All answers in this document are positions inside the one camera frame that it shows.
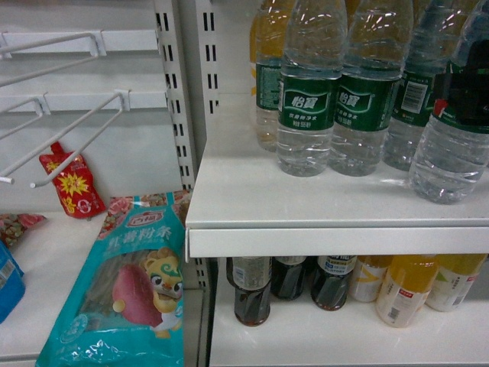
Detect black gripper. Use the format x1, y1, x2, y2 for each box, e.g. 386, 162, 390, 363
433, 40, 488, 126

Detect water bottle green label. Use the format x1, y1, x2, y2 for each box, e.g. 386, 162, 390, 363
409, 1, 488, 204

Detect white shelf board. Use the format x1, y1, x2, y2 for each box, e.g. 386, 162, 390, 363
185, 94, 488, 258
209, 283, 488, 366

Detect white slotted shelf upright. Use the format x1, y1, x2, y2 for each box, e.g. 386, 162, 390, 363
152, 0, 210, 291

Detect lower white shelf board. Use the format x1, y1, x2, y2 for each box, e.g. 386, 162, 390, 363
209, 283, 488, 366

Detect right yellow white juice bottle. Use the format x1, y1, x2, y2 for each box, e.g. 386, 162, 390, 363
426, 254, 487, 312

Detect yellow white juice bottle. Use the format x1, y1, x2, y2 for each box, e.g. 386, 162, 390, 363
426, 254, 487, 312
348, 255, 393, 303
375, 254, 439, 328

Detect front yellow white juice bottle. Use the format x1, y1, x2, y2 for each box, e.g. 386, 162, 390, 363
375, 254, 439, 328

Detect back yellow white juice bottle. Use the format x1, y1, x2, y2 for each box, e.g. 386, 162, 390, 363
348, 255, 393, 303

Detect dark tea bottle right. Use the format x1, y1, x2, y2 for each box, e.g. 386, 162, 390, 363
310, 255, 357, 311

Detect dark tea bottle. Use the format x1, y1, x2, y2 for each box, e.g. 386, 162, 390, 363
271, 256, 306, 300
226, 256, 272, 326
310, 255, 357, 311

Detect dark tea bottle middle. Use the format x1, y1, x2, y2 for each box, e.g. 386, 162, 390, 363
271, 256, 306, 300

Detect dark tea bottle front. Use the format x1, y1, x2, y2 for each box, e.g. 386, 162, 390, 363
226, 256, 272, 326

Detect red sauce pouch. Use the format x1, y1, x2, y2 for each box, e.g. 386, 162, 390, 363
39, 141, 106, 219

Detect teal sweet potato noodle bag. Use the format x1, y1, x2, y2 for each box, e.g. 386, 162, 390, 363
36, 190, 191, 366

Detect floral packaged bag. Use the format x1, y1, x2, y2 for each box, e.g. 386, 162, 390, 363
1, 213, 46, 248

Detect blue snack package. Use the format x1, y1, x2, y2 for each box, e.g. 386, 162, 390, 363
0, 242, 25, 323

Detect white wire display hook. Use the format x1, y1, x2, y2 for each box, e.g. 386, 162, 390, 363
29, 89, 131, 190
0, 31, 106, 185

